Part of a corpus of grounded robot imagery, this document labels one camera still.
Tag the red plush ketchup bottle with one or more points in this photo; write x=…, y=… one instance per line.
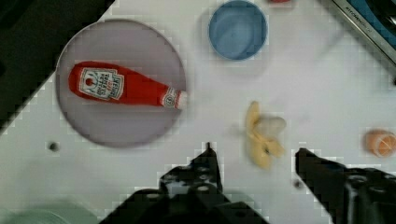
x=111, y=83

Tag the green mug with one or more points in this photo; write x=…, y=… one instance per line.
x=52, y=215

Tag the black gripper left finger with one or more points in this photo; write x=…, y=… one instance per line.
x=190, y=194

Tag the blue plastic bowl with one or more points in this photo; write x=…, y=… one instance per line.
x=237, y=30

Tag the red toy strawberry by bowl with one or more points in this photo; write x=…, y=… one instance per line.
x=279, y=1

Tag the silver toaster oven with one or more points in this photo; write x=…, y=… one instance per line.
x=374, y=20

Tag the grey round plate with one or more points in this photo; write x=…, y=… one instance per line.
x=129, y=44

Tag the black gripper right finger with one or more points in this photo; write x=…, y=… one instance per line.
x=349, y=195

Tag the orange toy half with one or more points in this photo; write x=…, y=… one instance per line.
x=380, y=142

